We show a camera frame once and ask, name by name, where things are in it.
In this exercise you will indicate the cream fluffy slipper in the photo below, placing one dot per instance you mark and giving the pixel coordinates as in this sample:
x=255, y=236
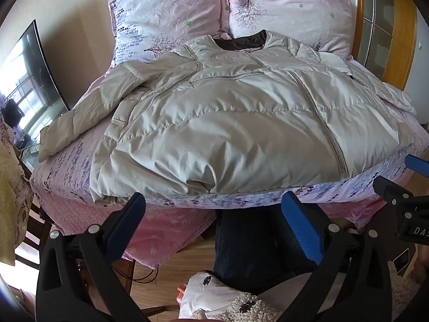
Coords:
x=402, y=286
x=221, y=303

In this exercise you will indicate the beige puffer jacket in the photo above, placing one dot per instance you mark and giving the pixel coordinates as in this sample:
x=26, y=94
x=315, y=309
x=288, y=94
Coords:
x=234, y=114

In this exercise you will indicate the person's jeans leg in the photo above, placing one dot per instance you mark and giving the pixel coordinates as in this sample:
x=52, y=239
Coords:
x=248, y=248

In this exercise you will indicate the dark wooden chair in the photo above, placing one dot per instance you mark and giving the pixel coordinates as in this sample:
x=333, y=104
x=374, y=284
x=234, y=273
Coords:
x=33, y=219

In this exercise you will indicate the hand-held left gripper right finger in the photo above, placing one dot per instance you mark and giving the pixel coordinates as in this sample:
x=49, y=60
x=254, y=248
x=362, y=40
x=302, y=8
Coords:
x=301, y=228

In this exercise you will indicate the pink floral pillow with tree print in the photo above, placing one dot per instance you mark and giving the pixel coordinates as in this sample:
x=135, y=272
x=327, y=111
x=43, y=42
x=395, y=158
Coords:
x=288, y=10

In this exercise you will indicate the pink floral pillow with purple leaves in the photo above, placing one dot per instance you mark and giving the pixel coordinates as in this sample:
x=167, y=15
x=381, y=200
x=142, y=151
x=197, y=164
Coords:
x=161, y=13

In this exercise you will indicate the black flat television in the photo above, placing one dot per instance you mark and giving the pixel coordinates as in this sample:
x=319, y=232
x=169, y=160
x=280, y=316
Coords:
x=32, y=84

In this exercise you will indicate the bed with pink floral sheet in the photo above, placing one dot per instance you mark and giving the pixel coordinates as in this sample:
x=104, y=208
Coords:
x=70, y=201

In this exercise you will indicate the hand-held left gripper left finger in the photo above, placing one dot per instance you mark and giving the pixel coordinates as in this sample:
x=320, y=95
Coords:
x=126, y=220

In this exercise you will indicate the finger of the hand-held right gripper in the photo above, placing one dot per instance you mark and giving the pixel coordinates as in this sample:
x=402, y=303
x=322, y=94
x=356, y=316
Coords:
x=392, y=188
x=416, y=163

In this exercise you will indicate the person's right hand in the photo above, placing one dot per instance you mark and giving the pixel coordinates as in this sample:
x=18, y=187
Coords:
x=421, y=262

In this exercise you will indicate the wooden glass headboard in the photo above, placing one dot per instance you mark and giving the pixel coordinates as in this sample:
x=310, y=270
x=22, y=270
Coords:
x=395, y=26

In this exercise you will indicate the white wall socket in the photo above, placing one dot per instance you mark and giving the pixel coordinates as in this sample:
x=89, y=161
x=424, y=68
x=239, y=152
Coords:
x=420, y=45

